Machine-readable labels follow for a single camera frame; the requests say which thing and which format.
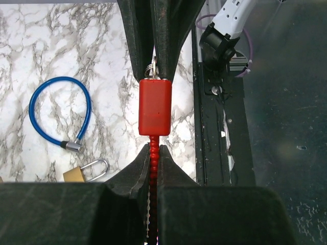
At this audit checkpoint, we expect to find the blue cable lock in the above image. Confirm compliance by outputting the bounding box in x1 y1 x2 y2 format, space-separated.
25 76 92 153

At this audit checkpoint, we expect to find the red cable seal lock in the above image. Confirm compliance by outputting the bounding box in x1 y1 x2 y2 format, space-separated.
138 79 172 244

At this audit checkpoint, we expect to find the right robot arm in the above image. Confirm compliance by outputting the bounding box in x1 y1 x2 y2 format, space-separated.
118 1 256 81

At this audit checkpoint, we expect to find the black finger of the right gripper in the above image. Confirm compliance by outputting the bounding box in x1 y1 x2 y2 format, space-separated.
150 0 204 81
118 0 154 81

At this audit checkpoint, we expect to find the brass padlock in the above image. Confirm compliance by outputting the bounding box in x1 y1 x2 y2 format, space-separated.
63 158 109 183

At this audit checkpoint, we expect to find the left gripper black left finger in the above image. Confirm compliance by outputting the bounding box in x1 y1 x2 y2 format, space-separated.
1 144 150 244

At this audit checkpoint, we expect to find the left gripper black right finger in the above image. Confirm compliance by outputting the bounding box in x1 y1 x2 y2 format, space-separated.
157 145 296 244

